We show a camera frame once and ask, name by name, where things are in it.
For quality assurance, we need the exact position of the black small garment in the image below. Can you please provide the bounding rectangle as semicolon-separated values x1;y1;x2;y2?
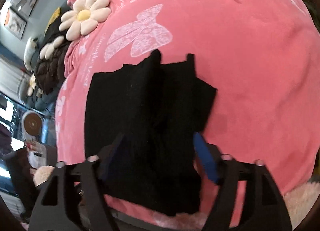
85;50;216;216

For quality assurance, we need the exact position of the cream fluffy sleeve left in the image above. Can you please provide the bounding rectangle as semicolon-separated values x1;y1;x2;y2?
33;165;55;187

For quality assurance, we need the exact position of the cream fluffy sleeve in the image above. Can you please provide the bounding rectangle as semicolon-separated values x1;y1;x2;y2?
283;182;320;230
33;165;55;187

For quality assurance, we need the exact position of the round fan device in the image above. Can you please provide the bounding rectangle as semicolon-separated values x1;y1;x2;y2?
21;110;43;139

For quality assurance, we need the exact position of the cream fluffy sleeve right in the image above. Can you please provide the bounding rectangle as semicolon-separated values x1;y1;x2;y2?
283;182;320;230

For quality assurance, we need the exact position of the brown knitted pillow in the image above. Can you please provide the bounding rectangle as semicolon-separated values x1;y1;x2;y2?
34;42;70;95

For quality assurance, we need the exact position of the pink butterfly bed blanket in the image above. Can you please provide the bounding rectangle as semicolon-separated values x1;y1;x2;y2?
54;0;320;230

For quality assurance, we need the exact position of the white daisy flower pillow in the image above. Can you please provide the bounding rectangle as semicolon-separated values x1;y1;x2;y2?
59;0;112;42

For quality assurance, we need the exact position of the framed wall picture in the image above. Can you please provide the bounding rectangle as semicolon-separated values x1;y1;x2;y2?
4;7;27;39

